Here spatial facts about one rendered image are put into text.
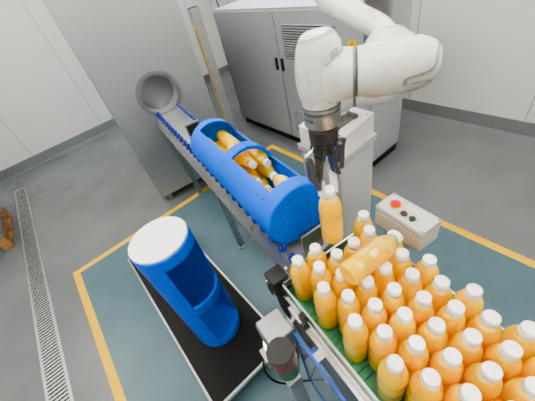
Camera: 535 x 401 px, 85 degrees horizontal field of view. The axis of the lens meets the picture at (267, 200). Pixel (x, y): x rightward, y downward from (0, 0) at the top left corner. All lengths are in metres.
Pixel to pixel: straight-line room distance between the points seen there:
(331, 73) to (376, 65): 0.09
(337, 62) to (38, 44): 5.37
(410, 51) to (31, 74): 5.51
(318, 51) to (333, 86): 0.07
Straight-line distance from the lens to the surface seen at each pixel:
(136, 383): 2.38
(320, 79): 0.66
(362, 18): 0.84
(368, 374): 1.07
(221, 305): 2.13
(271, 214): 1.07
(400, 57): 0.66
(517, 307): 2.38
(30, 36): 5.78
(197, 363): 2.04
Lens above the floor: 1.92
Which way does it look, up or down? 41 degrees down
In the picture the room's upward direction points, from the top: 16 degrees counter-clockwise
